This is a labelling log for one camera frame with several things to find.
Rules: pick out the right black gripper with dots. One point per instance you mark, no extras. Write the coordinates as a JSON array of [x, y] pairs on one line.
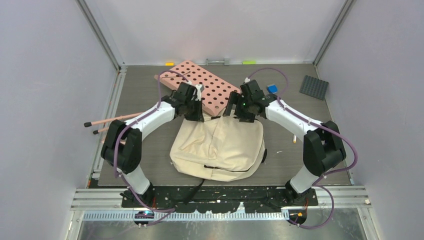
[[236, 98]]

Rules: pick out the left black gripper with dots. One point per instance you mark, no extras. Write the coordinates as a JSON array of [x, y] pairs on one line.
[[199, 116]]

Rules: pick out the cream canvas backpack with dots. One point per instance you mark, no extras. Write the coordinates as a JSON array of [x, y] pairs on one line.
[[221, 149]]

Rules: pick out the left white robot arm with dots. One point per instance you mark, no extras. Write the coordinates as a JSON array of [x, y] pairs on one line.
[[122, 147]]

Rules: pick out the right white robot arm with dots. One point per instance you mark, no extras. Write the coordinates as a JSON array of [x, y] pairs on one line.
[[323, 147]]

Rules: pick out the pink music stand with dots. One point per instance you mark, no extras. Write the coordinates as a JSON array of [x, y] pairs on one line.
[[216, 92]]

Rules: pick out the green tape piece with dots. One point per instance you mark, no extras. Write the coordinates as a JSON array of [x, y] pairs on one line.
[[248, 62]]

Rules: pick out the blue eraser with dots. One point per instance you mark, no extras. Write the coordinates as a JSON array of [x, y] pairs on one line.
[[272, 89]]

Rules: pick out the dark grey studded plate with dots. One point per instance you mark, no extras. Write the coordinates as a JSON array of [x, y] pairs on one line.
[[314, 87]]

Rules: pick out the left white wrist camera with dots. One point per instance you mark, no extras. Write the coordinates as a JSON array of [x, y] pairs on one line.
[[198, 91]]

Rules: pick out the metal wall bracket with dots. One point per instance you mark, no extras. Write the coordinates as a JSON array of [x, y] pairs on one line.
[[224, 62]]

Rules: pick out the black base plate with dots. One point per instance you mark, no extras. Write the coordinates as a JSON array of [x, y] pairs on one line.
[[227, 199]]

